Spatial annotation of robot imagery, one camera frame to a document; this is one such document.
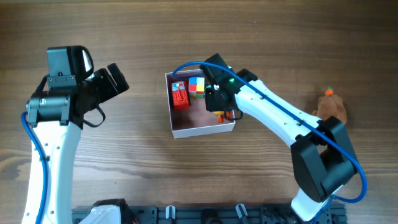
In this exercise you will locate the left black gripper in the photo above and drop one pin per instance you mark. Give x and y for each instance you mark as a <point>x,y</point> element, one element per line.
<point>112,88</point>

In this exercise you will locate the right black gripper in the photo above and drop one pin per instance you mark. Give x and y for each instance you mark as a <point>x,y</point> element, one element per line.
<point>213,101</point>

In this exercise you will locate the orange duck toy blue hat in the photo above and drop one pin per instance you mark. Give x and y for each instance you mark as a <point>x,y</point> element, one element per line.
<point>221,115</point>

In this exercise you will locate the multicolour puzzle cube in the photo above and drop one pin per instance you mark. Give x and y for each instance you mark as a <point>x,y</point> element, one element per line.
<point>196,87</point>

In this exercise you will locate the red toy truck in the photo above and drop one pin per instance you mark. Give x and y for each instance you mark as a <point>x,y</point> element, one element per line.
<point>180,97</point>

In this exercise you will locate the brown plush toy with carrot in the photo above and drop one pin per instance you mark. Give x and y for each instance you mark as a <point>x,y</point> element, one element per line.
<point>329,105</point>

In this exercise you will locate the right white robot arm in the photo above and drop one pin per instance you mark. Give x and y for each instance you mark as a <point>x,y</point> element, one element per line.
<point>322,155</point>

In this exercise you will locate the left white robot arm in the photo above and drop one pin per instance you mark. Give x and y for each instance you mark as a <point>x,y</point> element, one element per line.
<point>54,120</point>

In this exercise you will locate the white box with pink interior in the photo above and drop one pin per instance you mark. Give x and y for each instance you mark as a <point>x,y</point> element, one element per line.
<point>195,120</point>

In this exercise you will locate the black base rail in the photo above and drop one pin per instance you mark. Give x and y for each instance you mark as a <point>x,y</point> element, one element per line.
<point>264,214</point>

